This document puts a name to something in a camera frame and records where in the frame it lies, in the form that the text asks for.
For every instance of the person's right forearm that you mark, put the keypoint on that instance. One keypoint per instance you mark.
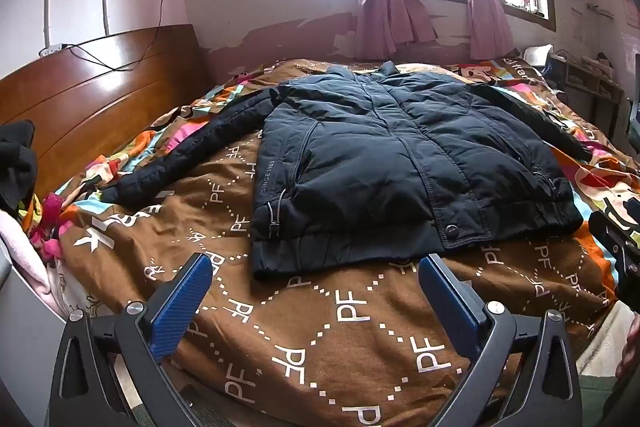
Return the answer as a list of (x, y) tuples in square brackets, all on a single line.
[(632, 347)]

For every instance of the green clothing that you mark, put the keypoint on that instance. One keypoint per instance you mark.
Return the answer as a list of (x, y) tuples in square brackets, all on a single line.
[(610, 402)]

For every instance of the white bed sheet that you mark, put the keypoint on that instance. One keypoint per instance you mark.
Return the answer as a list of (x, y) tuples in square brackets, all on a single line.
[(605, 337)]

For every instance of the black garment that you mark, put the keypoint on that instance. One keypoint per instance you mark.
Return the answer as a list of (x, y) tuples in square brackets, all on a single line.
[(17, 167)]

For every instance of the white power strip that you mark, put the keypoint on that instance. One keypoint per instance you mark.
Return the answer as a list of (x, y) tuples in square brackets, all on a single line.
[(52, 50)]

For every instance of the pink pillow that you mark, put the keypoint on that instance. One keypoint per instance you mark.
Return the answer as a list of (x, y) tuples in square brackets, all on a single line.
[(20, 247)]

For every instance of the brown printed blanket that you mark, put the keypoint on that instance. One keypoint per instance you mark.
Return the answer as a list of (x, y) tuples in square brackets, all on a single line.
[(325, 332)]

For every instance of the cluttered side desk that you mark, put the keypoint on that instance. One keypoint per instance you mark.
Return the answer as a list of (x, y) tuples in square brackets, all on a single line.
[(590, 77)]

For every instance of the magenta floral cloth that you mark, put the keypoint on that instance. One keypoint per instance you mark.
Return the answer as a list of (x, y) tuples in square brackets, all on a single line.
[(50, 227)]

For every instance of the dark navy padded jacket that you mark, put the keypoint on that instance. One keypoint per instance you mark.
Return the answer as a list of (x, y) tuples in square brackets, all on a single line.
[(375, 157)]

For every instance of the wooden headboard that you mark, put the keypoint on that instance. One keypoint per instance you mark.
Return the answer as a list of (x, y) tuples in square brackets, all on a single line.
[(100, 82)]

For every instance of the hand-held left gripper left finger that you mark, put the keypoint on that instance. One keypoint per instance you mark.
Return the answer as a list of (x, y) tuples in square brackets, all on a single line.
[(180, 307)]

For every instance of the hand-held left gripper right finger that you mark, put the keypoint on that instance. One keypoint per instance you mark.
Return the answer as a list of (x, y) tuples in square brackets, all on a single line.
[(450, 307)]

